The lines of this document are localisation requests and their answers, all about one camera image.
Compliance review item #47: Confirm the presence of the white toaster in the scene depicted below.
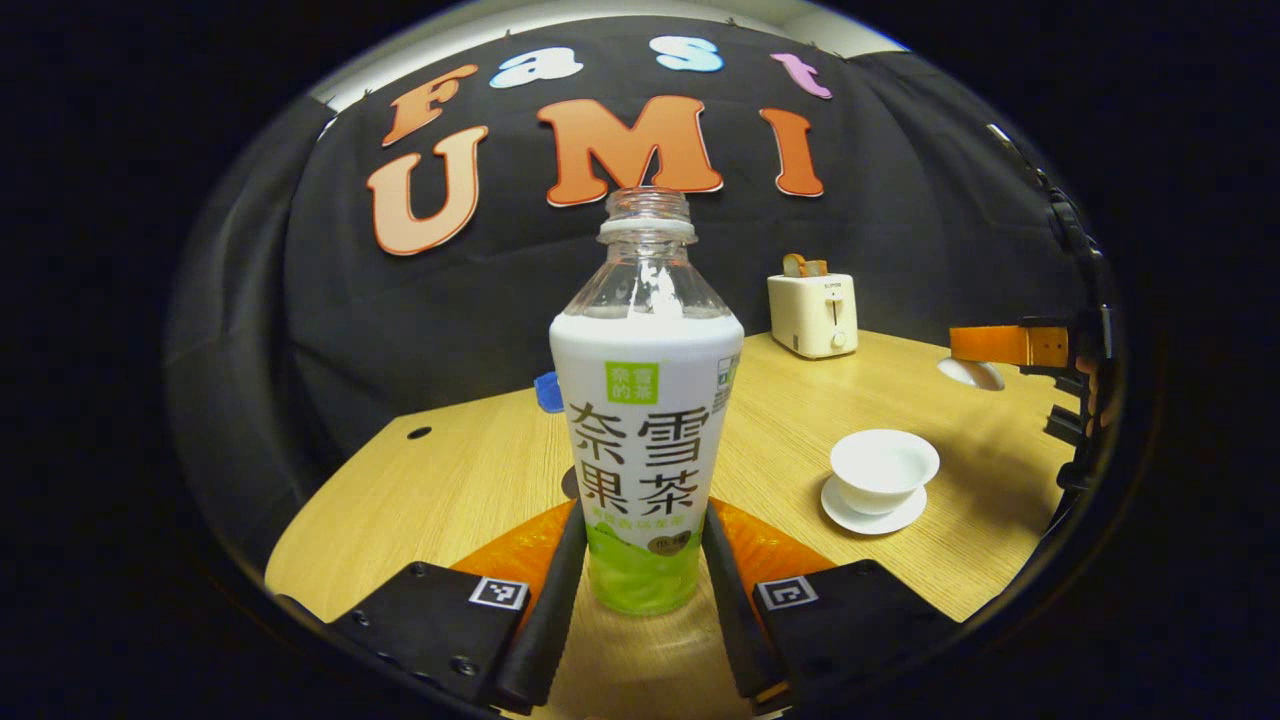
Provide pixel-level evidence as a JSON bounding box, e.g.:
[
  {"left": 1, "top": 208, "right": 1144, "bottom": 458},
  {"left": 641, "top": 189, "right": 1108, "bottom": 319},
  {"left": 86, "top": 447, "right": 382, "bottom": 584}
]
[{"left": 767, "top": 270, "right": 860, "bottom": 360}]

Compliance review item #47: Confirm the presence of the black backdrop cloth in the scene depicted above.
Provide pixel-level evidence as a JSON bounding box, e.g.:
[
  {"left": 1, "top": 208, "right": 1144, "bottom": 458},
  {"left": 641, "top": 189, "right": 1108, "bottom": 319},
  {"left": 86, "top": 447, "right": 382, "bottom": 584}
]
[{"left": 165, "top": 15, "right": 1111, "bottom": 561}]

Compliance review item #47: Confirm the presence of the white teacup lid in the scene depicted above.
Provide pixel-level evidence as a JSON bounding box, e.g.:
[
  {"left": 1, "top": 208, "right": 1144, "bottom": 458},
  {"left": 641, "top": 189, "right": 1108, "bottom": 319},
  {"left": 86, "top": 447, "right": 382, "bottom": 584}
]
[{"left": 936, "top": 356, "right": 1007, "bottom": 392}]

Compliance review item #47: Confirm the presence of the white teacup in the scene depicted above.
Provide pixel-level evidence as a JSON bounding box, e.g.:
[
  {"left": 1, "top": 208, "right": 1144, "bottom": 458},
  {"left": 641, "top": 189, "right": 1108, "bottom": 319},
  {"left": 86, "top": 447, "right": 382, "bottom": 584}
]
[{"left": 829, "top": 429, "right": 942, "bottom": 517}]

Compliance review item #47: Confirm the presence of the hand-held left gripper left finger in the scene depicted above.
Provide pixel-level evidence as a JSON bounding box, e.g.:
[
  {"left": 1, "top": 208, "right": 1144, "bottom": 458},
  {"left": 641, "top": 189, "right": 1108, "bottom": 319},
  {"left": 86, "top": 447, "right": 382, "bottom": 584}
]
[{"left": 328, "top": 498, "right": 591, "bottom": 715}]

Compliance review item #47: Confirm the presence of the white saucer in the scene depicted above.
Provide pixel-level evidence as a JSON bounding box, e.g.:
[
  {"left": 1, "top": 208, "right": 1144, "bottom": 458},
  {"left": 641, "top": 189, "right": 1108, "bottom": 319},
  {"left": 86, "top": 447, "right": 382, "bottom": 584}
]
[{"left": 821, "top": 474, "right": 929, "bottom": 537}]

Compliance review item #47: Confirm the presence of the white label water bottle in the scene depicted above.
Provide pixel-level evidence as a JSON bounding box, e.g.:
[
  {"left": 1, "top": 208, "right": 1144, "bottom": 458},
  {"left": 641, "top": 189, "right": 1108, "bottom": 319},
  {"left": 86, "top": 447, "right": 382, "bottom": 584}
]
[{"left": 549, "top": 186, "right": 747, "bottom": 617}]

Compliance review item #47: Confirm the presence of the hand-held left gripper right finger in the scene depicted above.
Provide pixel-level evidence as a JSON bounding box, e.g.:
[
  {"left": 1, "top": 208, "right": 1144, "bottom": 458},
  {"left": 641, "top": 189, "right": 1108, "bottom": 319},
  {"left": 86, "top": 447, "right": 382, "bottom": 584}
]
[{"left": 700, "top": 496, "right": 963, "bottom": 715}]

